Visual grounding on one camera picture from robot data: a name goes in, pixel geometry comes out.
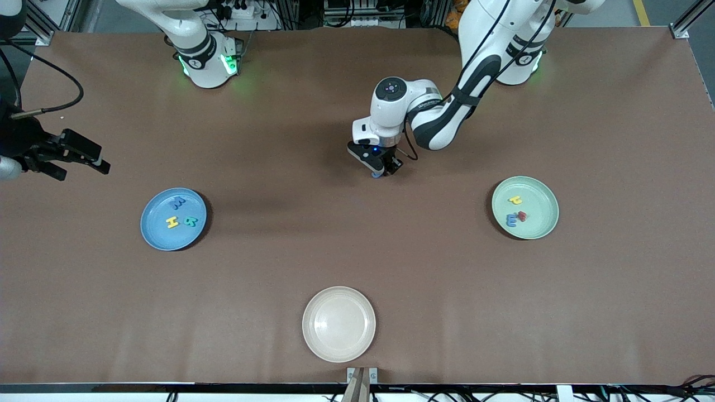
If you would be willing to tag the blue foam letter M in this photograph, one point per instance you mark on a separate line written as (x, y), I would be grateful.
(511, 221)
(179, 204)

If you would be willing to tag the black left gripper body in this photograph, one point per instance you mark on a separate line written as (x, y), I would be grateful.
(395, 164)

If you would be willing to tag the orange bags pile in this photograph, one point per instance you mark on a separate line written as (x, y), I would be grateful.
(453, 17)

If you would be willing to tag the blue plate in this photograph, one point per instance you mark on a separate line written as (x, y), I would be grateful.
(167, 237)

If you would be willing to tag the yellow uppercase foam letter H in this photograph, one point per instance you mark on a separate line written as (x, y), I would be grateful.
(173, 222)

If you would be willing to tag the cream plate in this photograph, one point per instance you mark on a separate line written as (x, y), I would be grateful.
(339, 324)

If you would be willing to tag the teal foam letter R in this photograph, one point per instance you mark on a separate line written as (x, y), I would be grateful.
(191, 221)

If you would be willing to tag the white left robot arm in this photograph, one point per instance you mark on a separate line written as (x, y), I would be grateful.
(391, 117)

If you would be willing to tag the yellow lowercase foam letter h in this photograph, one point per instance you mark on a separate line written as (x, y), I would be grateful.
(515, 199)

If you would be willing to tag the beige camera mount post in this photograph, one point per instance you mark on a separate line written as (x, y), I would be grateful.
(357, 391)

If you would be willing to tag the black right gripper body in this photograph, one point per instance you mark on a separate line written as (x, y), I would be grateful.
(23, 141)

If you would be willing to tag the white power strip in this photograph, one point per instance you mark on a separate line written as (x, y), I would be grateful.
(246, 11)

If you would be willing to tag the aluminium frame profile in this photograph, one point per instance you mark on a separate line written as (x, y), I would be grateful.
(434, 11)
(289, 11)
(70, 14)
(692, 14)

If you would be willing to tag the metal mounting bracket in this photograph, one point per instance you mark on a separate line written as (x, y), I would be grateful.
(373, 374)

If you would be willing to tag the green plate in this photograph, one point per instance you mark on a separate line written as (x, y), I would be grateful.
(536, 215)

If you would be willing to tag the metal corner bracket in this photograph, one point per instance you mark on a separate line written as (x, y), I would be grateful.
(680, 32)
(43, 41)

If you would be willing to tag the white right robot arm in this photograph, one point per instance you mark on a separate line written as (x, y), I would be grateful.
(204, 61)

